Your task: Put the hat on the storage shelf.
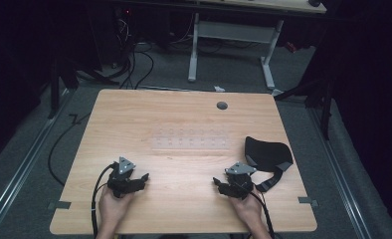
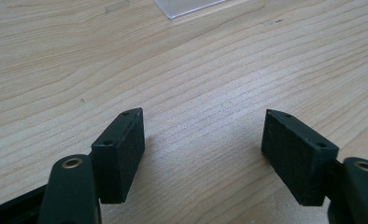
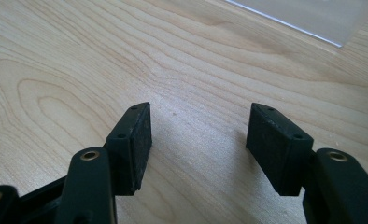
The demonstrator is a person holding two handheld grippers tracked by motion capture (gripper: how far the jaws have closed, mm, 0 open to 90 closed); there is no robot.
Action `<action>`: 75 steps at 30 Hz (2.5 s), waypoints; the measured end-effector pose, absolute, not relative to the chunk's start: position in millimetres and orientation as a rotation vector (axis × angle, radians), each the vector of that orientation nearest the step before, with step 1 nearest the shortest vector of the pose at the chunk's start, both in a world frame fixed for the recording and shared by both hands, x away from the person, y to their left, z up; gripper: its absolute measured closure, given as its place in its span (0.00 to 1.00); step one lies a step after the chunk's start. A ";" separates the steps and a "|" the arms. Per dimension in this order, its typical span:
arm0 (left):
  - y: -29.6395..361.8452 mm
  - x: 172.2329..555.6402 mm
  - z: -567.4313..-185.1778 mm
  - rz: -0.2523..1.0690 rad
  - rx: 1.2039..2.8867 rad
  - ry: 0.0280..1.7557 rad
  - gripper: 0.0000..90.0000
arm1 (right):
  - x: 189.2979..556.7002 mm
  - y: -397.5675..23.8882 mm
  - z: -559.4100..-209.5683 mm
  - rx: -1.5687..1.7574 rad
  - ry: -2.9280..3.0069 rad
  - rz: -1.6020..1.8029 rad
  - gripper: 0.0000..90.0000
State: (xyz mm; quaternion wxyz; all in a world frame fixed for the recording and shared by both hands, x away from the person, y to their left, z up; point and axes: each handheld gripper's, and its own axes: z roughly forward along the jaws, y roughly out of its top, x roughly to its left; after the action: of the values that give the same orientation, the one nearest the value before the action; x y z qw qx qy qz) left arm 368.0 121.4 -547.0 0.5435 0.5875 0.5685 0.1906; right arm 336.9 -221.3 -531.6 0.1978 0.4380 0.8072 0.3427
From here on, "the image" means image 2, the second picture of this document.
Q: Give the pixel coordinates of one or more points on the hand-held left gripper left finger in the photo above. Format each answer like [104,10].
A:
[118,158]

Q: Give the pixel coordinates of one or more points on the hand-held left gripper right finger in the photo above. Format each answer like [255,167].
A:
[297,158]

